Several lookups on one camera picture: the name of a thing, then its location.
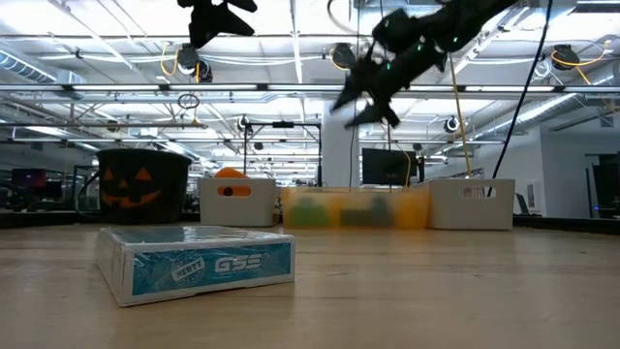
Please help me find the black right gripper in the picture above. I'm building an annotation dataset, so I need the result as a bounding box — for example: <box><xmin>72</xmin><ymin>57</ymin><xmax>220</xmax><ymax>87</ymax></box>
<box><xmin>329</xmin><ymin>37</ymin><xmax>450</xmax><ymax>131</ymax></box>

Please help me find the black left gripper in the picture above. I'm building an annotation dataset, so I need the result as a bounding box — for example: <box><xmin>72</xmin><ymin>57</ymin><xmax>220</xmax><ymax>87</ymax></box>
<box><xmin>176</xmin><ymin>0</ymin><xmax>260</xmax><ymax>49</ymax></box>

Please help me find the orange foam die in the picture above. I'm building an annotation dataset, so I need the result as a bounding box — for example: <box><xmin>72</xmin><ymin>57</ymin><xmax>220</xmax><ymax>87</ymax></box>
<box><xmin>214</xmin><ymin>167</ymin><xmax>252</xmax><ymax>198</ymax></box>

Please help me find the Nertz playing card deck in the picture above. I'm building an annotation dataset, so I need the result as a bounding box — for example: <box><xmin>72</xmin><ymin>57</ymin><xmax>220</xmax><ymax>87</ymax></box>
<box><xmin>94</xmin><ymin>225</ymin><xmax>297</xmax><ymax>307</ymax></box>

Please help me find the white building column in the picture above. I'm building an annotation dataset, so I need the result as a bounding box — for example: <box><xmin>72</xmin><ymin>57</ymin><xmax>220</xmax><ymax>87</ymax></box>
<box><xmin>321</xmin><ymin>99</ymin><xmax>360</xmax><ymax>189</ymax></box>

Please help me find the black computer monitor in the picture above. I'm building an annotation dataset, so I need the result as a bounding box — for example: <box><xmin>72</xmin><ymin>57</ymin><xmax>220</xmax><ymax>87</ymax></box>
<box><xmin>360</xmin><ymin>147</ymin><xmax>419</xmax><ymax>188</ymax></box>

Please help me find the orange translucent bin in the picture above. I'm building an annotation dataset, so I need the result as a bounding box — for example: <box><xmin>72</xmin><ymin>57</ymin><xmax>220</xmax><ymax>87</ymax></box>
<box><xmin>280</xmin><ymin>187</ymin><xmax>431</xmax><ymax>230</ymax></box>

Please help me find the long ceiling light strip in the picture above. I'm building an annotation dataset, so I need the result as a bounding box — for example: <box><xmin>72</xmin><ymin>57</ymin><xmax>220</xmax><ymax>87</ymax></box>
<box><xmin>0</xmin><ymin>82</ymin><xmax>620</xmax><ymax>95</ymax></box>

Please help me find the white plastic bin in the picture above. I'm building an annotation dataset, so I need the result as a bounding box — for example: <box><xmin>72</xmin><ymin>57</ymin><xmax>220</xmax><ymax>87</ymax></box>
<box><xmin>198</xmin><ymin>177</ymin><xmax>279</xmax><ymax>228</ymax></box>
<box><xmin>425</xmin><ymin>177</ymin><xmax>515</xmax><ymax>232</ymax></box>

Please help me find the black pumpkin-face bucket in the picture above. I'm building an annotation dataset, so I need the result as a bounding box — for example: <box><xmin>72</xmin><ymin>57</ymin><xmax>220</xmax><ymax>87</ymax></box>
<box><xmin>95</xmin><ymin>147</ymin><xmax>194</xmax><ymax>225</ymax></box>

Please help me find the small background monitor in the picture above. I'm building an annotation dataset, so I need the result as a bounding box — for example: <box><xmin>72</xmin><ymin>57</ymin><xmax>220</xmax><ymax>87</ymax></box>
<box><xmin>12</xmin><ymin>168</ymin><xmax>48</xmax><ymax>190</ymax></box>

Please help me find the black background rig frame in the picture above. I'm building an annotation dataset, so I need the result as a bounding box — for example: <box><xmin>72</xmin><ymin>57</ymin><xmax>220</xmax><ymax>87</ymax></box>
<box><xmin>243</xmin><ymin>120</ymin><xmax>325</xmax><ymax>189</ymax></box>

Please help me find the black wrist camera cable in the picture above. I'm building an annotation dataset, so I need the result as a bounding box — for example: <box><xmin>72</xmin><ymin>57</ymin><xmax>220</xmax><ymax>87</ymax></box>
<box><xmin>325</xmin><ymin>0</ymin><xmax>362</xmax><ymax>36</ymax></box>

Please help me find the yellow hanging cable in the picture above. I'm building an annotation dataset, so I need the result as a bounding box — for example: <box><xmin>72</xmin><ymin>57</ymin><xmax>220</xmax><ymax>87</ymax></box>
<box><xmin>448</xmin><ymin>52</ymin><xmax>474</xmax><ymax>179</ymax></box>

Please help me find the thick black hanging cable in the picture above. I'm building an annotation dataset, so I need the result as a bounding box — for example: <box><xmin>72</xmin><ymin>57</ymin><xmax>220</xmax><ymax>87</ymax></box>
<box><xmin>485</xmin><ymin>0</ymin><xmax>554</xmax><ymax>198</ymax></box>

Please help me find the silver ceiling duct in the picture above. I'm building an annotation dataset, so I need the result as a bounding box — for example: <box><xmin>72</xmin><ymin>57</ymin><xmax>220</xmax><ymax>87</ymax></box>
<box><xmin>0</xmin><ymin>48</ymin><xmax>86</xmax><ymax>86</ymax></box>

